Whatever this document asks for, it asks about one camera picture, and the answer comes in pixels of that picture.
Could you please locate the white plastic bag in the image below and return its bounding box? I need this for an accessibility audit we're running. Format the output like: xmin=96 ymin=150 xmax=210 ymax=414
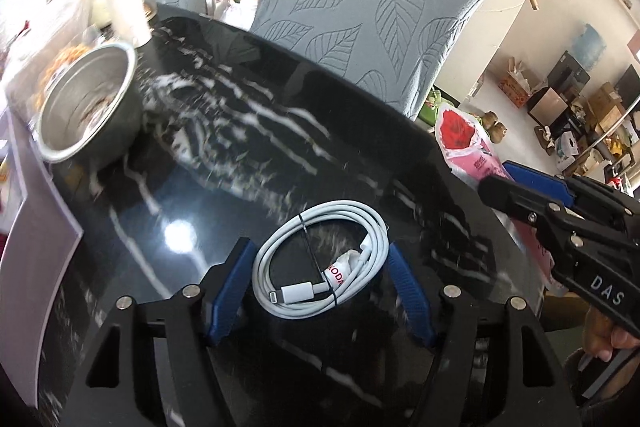
xmin=215 ymin=0 xmax=262 ymax=32

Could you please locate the white paper roll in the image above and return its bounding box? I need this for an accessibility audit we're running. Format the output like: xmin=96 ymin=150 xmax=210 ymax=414
xmin=102 ymin=0 xmax=153 ymax=50

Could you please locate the pink flower packet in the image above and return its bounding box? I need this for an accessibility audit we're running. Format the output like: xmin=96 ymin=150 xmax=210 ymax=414
xmin=434 ymin=103 xmax=558 ymax=293

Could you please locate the lilac gift box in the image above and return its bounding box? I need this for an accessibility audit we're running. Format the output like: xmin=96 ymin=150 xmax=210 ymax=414
xmin=0 ymin=107 xmax=85 ymax=293

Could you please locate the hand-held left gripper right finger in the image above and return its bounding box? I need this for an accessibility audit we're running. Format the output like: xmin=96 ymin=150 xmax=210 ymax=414
xmin=386 ymin=241 xmax=584 ymax=427

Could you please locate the clear bag of yellow snacks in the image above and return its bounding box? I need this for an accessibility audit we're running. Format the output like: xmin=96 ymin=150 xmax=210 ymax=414
xmin=20 ymin=32 xmax=98 ymax=108

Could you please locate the orange printed cardboard box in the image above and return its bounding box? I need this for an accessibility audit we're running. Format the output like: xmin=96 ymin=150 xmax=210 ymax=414
xmin=500 ymin=59 xmax=546 ymax=108

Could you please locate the person's right hand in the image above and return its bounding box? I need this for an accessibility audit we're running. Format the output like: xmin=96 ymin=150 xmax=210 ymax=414
xmin=581 ymin=308 xmax=640 ymax=359

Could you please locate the black flat panel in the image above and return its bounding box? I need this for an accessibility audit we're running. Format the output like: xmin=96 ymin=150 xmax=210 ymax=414
xmin=547 ymin=52 xmax=592 ymax=95

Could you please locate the green shoe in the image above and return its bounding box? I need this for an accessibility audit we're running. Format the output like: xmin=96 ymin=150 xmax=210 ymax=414
xmin=420 ymin=89 xmax=446 ymax=122

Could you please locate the metal bowl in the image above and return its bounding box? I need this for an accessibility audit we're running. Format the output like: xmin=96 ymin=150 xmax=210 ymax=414
xmin=36 ymin=42 xmax=146 ymax=170

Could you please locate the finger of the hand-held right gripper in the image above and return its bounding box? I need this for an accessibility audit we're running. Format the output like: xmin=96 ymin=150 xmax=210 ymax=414
xmin=477 ymin=175 xmax=632 ymax=259
xmin=501 ymin=160 xmax=640 ymax=236

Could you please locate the white charging cable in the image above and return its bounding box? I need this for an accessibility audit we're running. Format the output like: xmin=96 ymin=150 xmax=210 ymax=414
xmin=251 ymin=200 xmax=390 ymax=320

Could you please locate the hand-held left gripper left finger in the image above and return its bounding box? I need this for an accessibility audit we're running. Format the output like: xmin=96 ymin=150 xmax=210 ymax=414
xmin=65 ymin=238 xmax=259 ymax=427

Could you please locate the white cabinet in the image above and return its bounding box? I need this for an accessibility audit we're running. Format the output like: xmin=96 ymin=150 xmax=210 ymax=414
xmin=435 ymin=0 xmax=536 ymax=102

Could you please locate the white cardboard box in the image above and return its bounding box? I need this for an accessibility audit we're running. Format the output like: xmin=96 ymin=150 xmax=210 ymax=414
xmin=554 ymin=129 xmax=587 ymax=172

